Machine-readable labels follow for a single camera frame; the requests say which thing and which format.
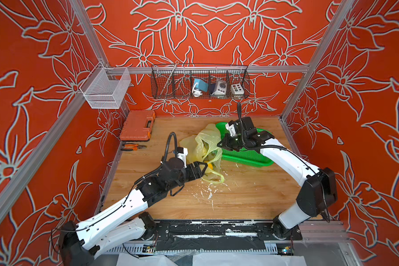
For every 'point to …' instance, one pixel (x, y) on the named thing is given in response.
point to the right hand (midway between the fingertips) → (213, 144)
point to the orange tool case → (138, 126)
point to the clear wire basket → (106, 87)
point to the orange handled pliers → (132, 147)
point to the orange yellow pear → (210, 165)
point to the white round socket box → (220, 87)
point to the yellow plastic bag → (205, 147)
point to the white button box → (237, 88)
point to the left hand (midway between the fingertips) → (203, 165)
